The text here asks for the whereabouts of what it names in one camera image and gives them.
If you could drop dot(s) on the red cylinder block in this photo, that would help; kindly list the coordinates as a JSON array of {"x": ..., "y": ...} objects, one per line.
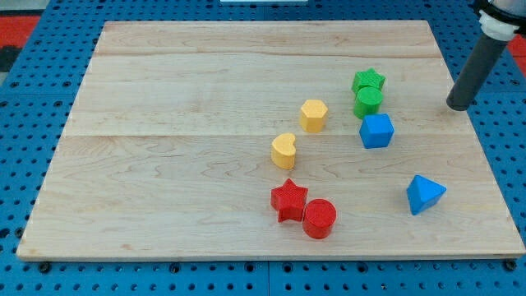
[{"x": 319, "y": 218}]

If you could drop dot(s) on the blue cube block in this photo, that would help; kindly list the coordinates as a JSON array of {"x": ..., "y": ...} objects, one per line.
[{"x": 376, "y": 131}]

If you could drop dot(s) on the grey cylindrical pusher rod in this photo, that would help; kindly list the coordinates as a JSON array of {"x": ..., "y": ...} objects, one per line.
[{"x": 481, "y": 61}]

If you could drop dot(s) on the green cylinder block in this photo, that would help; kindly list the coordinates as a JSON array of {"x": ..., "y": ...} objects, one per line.
[{"x": 368, "y": 101}]

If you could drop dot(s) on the wooden board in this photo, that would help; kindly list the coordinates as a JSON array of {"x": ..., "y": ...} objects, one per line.
[{"x": 165, "y": 155}]

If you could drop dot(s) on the yellow hexagon block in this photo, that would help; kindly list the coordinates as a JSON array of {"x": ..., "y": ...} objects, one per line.
[{"x": 313, "y": 114}]

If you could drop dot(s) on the yellow heart block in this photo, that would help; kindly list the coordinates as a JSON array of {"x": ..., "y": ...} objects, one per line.
[{"x": 283, "y": 150}]

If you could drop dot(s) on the green star block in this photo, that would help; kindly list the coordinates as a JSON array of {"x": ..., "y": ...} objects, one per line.
[{"x": 368, "y": 78}]

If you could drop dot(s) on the blue triangle block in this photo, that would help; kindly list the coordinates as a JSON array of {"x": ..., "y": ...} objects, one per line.
[{"x": 423, "y": 193}]

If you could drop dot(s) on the red star block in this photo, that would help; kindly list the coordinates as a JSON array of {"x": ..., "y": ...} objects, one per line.
[{"x": 289, "y": 201}]

